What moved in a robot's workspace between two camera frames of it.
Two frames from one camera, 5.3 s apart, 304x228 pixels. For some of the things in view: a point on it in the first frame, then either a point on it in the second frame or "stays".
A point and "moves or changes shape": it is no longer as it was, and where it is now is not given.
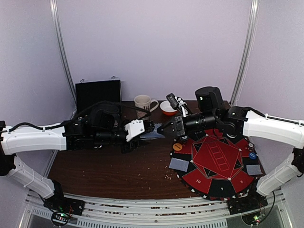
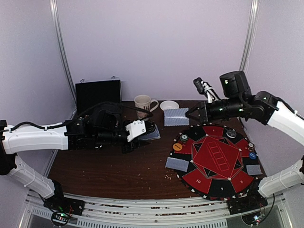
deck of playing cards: [154, 134] moves or changes shape
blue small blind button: [252, 155] stays
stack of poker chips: [184, 138] stays
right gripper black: [178, 125] -> [205, 111]
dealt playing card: [254, 169] stays
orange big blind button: [177, 147] stays
